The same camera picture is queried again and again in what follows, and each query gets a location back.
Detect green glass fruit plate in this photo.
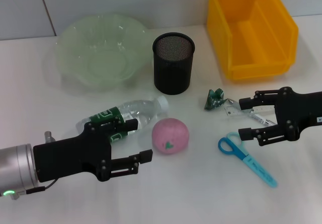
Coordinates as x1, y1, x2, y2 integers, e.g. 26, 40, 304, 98
54, 13, 149, 93

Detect black mesh pen holder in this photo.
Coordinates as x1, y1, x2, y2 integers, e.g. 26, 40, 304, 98
151, 32, 196, 96

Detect pink peach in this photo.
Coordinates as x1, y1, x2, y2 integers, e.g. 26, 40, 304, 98
151, 117, 189, 156

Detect clear green-label water bottle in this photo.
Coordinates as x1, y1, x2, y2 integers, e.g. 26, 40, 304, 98
75, 95, 170, 144

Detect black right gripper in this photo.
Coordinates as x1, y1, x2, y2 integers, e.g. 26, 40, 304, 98
238, 87, 322, 146

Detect yellow plastic bin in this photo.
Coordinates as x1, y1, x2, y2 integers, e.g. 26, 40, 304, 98
206, 0, 299, 82

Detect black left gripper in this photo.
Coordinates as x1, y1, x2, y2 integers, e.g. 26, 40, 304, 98
33, 119, 153, 183

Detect blue scissors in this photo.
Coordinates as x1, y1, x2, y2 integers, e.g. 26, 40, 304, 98
217, 131, 278, 188

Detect left arm grey cable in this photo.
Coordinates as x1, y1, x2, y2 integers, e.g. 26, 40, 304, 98
25, 130, 60, 195

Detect clear silver pen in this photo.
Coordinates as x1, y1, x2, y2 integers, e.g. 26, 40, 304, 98
226, 98, 276, 127

